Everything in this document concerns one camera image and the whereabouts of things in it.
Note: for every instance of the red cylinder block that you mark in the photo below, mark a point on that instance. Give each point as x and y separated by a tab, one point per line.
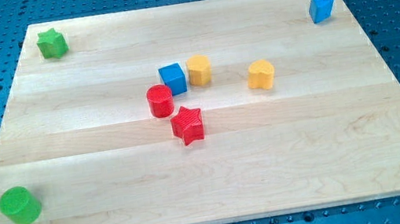
160	101

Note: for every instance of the green star block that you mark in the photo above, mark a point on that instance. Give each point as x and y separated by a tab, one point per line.
52	44

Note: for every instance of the yellow pentagon block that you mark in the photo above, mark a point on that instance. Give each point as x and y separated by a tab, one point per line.
199	68

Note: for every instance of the blue triangular block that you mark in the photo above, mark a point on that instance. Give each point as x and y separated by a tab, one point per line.
320	10

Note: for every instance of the blue cube block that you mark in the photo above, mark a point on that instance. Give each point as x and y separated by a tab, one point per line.
173	77

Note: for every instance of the yellow heart block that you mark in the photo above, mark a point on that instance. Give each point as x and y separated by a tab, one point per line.
261	75

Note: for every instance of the red star block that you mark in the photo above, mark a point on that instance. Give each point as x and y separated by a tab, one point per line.
188	125

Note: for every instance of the green cylinder block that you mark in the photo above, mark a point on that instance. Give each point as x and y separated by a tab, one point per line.
20	205

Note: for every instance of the light wooden board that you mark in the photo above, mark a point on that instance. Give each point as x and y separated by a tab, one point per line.
207	112

